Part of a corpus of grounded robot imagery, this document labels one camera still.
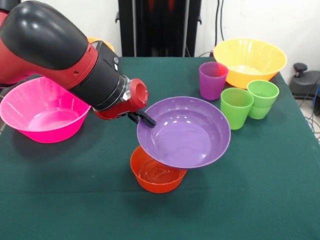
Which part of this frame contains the purple plastic cup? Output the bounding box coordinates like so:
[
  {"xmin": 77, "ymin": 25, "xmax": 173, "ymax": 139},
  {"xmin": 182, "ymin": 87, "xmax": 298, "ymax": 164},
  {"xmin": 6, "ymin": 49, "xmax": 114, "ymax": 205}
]
[{"xmin": 199, "ymin": 61, "xmax": 229, "ymax": 101}]

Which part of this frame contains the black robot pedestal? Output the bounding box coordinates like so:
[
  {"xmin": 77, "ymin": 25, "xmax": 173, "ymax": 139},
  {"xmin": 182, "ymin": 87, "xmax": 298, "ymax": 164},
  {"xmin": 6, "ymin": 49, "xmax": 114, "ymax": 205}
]
[{"xmin": 115, "ymin": 0, "xmax": 202, "ymax": 58}]

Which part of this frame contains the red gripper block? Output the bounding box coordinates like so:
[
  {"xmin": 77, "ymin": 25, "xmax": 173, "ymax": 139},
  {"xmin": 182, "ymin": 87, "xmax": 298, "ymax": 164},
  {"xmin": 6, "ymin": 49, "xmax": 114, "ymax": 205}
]
[{"xmin": 94, "ymin": 78, "xmax": 158, "ymax": 128}]

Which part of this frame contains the purple plastic bowl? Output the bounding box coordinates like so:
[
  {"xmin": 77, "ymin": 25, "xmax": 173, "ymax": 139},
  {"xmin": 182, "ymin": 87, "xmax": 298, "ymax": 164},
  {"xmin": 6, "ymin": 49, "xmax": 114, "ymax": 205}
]
[{"xmin": 136, "ymin": 96, "xmax": 231, "ymax": 170}]

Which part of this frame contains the small red plastic bowl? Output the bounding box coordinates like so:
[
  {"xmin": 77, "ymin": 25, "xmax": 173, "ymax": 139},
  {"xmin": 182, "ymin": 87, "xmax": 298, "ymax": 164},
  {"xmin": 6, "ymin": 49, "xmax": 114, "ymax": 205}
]
[{"xmin": 130, "ymin": 145, "xmax": 188, "ymax": 194}]

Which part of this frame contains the green plastic cup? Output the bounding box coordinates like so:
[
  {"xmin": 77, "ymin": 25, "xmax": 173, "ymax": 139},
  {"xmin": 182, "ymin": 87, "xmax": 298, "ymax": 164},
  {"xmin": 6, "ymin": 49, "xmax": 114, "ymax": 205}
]
[
  {"xmin": 247, "ymin": 79, "xmax": 280, "ymax": 120},
  {"xmin": 220, "ymin": 87, "xmax": 255, "ymax": 131}
]

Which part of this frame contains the large pink plastic bowl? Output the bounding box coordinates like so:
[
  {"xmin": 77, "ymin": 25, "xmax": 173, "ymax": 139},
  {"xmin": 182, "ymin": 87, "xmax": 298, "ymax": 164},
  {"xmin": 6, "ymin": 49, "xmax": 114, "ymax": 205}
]
[{"xmin": 0, "ymin": 76, "xmax": 91, "ymax": 144}]

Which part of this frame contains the large orange plastic bowl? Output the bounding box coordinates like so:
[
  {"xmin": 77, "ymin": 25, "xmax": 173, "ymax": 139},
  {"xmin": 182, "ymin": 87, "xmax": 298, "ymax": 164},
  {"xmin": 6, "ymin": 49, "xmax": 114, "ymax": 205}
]
[
  {"xmin": 87, "ymin": 36, "xmax": 116, "ymax": 53},
  {"xmin": 213, "ymin": 38, "xmax": 288, "ymax": 90}
]

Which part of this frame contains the dark green table cloth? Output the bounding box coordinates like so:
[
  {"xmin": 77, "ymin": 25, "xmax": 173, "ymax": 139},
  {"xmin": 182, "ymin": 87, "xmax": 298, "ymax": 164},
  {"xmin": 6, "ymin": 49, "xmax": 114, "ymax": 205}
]
[{"xmin": 0, "ymin": 56, "xmax": 320, "ymax": 240}]

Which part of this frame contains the black knobbed stand base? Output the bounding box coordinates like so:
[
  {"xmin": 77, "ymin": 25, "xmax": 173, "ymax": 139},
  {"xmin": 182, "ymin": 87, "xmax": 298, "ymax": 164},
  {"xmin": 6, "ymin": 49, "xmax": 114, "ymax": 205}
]
[{"xmin": 289, "ymin": 62, "xmax": 320, "ymax": 100}]

